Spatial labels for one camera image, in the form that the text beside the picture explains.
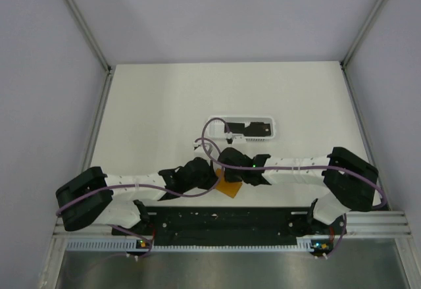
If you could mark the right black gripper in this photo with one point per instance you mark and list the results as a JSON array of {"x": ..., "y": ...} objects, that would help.
[{"x": 231, "y": 178}]

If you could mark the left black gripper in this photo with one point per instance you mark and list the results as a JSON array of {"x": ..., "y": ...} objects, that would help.
[{"x": 212, "y": 178}]

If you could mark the dark credit card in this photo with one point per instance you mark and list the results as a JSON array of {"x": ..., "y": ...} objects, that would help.
[
  {"x": 236, "y": 127},
  {"x": 258, "y": 129}
]

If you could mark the orange leather card holder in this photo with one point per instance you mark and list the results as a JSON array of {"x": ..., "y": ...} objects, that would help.
[{"x": 229, "y": 189}]

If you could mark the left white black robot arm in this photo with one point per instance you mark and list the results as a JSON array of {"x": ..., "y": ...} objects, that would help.
[{"x": 95, "y": 197}]

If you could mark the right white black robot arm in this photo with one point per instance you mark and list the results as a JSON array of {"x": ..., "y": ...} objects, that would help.
[{"x": 328, "y": 187}]

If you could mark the clear plastic card tray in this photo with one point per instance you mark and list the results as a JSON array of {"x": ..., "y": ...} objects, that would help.
[{"x": 217, "y": 129}]

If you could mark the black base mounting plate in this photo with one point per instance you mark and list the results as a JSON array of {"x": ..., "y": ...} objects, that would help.
[{"x": 232, "y": 226}]

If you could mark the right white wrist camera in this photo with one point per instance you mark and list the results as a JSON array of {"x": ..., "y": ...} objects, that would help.
[{"x": 235, "y": 139}]

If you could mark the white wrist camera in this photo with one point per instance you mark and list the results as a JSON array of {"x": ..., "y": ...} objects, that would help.
[
  {"x": 201, "y": 146},
  {"x": 235, "y": 139}
]

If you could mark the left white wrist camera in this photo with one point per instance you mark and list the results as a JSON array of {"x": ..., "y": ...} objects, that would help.
[{"x": 201, "y": 146}]

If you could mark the aluminium front rail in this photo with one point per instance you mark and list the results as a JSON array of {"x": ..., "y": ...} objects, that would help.
[{"x": 378, "y": 224}]

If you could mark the left aluminium frame post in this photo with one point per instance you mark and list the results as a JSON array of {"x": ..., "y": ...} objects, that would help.
[{"x": 86, "y": 32}]

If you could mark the aluminium frame post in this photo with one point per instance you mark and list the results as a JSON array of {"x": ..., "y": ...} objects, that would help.
[
  {"x": 363, "y": 31},
  {"x": 86, "y": 32}
]

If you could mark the right aluminium frame post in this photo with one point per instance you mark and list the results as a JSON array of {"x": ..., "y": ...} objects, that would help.
[{"x": 363, "y": 31}]

